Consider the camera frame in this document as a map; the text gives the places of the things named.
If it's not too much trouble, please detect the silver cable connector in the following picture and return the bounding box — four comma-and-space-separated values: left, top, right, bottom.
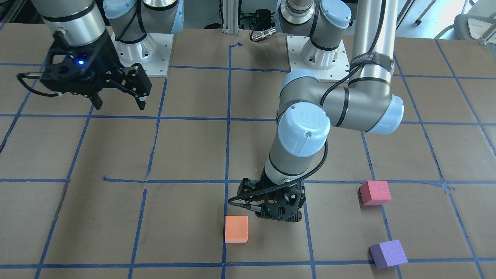
250, 27, 278, 43

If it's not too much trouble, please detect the aluminium frame post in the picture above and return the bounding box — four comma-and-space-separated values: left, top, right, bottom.
220, 0, 240, 36

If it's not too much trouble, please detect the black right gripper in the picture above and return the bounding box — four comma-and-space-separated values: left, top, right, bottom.
40, 29, 152, 110

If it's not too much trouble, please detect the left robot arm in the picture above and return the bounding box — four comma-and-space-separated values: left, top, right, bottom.
228, 0, 404, 222

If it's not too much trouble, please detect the orange foam cube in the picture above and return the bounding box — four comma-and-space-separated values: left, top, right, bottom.
224, 215, 248, 243

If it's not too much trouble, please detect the black power box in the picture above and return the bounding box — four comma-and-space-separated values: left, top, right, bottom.
246, 9, 272, 26

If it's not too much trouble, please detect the grey office chair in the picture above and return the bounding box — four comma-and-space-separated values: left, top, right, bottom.
435, 0, 496, 45

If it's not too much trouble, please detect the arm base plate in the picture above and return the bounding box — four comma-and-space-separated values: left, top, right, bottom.
286, 36, 349, 82
112, 33, 174, 77

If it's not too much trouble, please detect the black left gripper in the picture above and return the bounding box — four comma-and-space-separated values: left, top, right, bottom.
237, 177, 305, 222

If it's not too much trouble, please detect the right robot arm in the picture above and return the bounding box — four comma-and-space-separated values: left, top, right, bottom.
17, 0, 184, 110

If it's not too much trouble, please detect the purple foam cube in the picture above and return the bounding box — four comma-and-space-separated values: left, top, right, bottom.
369, 239, 408, 269

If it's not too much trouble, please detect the pink foam cube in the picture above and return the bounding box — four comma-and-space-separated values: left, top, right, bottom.
358, 180, 392, 205

